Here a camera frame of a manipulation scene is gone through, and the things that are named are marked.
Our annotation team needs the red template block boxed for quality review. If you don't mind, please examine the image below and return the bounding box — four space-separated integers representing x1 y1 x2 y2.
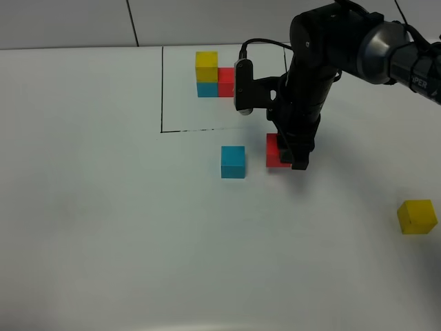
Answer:
218 68 235 97

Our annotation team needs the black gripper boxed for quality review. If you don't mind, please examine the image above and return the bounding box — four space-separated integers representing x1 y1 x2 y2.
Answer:
267 73 322 170

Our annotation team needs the yellow template block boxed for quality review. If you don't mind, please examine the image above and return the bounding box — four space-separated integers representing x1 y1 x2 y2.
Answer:
195 51 218 83

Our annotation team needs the black camera cable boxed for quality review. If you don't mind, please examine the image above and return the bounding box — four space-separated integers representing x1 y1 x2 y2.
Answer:
238 38 294 60

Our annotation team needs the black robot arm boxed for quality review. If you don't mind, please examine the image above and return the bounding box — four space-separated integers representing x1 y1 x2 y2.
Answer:
267 1 440 170

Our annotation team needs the blue template block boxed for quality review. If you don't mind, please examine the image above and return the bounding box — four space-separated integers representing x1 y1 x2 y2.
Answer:
196 82 218 98

